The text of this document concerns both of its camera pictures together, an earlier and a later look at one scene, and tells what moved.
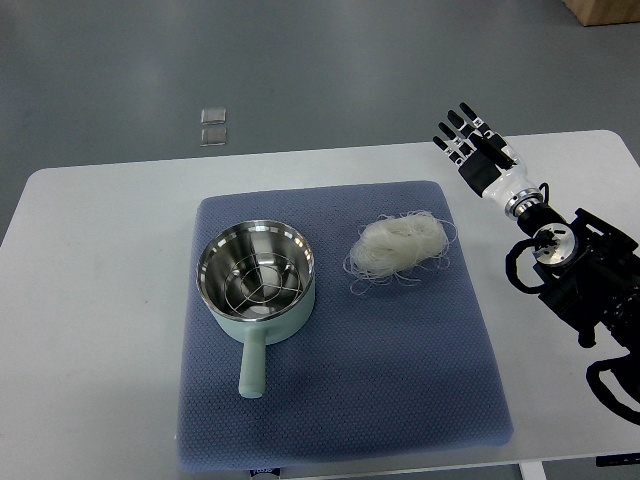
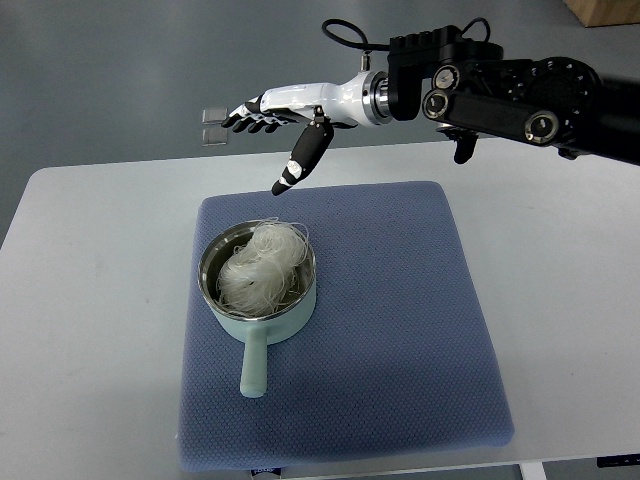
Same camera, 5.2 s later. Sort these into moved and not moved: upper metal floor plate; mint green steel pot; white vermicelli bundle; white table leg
Moved: white vermicelli bundle
Not moved: white table leg; upper metal floor plate; mint green steel pot
